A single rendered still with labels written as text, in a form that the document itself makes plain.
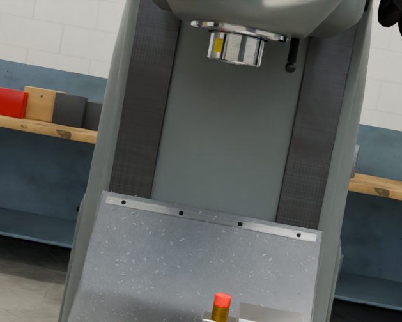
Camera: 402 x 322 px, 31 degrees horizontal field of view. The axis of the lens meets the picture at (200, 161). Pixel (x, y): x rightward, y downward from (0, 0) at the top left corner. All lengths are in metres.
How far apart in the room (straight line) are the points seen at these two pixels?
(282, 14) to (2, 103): 3.97
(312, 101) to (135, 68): 0.25
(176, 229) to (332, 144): 0.25
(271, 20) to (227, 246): 0.50
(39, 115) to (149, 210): 3.52
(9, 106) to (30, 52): 0.68
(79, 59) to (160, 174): 3.97
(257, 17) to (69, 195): 4.49
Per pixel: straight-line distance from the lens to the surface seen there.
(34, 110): 4.52
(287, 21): 0.58
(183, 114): 1.02
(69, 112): 4.45
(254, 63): 0.63
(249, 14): 0.57
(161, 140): 1.03
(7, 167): 5.12
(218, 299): 0.71
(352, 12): 0.76
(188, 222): 1.02
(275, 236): 1.02
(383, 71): 4.93
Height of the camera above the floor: 1.25
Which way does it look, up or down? 6 degrees down
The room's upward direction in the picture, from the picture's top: 10 degrees clockwise
